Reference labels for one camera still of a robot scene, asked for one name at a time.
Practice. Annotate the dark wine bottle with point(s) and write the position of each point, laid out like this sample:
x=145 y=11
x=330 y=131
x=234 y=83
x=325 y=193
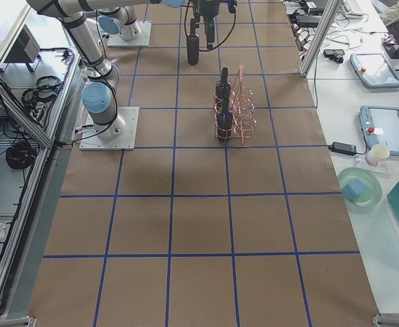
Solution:
x=192 y=42
x=224 y=121

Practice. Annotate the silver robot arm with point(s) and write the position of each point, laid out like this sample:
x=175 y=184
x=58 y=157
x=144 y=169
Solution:
x=122 y=20
x=99 y=97

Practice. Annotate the dark wine bottle in basket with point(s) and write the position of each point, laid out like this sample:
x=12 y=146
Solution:
x=224 y=121

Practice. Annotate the blue teach pendant far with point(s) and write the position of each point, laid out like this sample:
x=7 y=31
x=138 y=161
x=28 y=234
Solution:
x=374 y=70

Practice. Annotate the blue teach pendant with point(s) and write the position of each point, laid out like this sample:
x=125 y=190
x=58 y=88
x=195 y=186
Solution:
x=374 y=70
x=380 y=125

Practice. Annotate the grey control box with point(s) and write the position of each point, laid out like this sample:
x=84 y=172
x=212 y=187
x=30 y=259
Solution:
x=25 y=50

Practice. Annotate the black power adapter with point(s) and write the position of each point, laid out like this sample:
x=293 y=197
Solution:
x=343 y=148

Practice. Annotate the blue teach pendant near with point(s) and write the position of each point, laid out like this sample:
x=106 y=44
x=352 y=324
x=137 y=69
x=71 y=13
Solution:
x=380 y=125

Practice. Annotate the white paper cup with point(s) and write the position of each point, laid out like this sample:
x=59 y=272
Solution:
x=377 y=154

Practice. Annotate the blue foam block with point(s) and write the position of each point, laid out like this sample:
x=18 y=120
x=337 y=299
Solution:
x=353 y=189

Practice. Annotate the green glass plate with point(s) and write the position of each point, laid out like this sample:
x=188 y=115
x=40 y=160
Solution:
x=374 y=192

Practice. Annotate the copper wire wine basket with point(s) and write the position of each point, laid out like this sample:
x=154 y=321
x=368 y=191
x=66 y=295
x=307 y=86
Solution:
x=242 y=107

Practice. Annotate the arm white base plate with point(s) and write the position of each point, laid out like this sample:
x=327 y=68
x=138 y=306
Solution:
x=134 y=35
x=120 y=135

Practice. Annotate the aluminium frame post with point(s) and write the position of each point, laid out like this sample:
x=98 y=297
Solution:
x=323 y=27

